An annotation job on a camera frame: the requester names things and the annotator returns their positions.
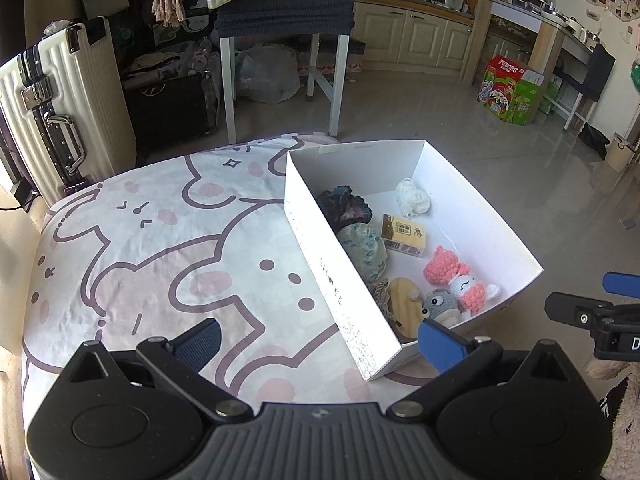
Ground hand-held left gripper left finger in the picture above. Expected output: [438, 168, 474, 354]
[65, 318, 253, 423]

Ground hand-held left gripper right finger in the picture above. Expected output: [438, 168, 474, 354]
[385, 320, 582, 423]

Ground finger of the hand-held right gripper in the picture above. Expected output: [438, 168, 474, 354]
[545, 291, 608, 329]
[602, 271, 640, 294]

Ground grey crochet toy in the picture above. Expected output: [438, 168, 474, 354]
[419, 287, 471, 325]

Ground wooden tag rope keychain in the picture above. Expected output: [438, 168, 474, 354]
[367, 277, 426, 342]

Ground pink crochet bunny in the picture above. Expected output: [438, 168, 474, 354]
[423, 245, 501, 317]

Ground small beige carton keychain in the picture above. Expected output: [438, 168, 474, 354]
[380, 212, 429, 257]

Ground blue floral cloth pouch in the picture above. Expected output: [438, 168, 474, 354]
[336, 223, 388, 281]

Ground white yarn ball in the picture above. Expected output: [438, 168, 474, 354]
[396, 177, 432, 219]

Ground white cardboard box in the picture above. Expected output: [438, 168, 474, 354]
[284, 140, 545, 383]

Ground dark purple scrunchie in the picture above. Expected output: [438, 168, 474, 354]
[316, 185, 374, 226]

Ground person's right forearm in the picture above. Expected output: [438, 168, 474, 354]
[585, 357, 640, 480]

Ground printed cartoon blanket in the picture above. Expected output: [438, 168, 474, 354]
[21, 132, 426, 461]

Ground white plastic container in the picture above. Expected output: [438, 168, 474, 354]
[605, 132, 634, 169]

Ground beige cardboard sheet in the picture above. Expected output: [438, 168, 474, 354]
[0, 207, 47, 371]

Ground black cloth stool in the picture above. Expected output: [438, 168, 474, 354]
[562, 42, 616, 131]

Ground colourful printed carton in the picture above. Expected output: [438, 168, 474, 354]
[475, 55, 546, 126]

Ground black fabric bag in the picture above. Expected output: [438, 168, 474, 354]
[122, 42, 221, 154]

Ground white ribbed suitcase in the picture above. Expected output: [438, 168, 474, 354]
[0, 16, 136, 204]

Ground wooden desk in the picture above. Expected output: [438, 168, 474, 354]
[462, 0, 601, 131]

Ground translucent plastic bag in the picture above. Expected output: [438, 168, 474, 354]
[235, 42, 301, 106]

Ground cream kitchen cabinets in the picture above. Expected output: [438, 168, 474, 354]
[352, 0, 476, 83]

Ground white frame chair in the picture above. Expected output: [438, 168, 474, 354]
[220, 32, 354, 144]

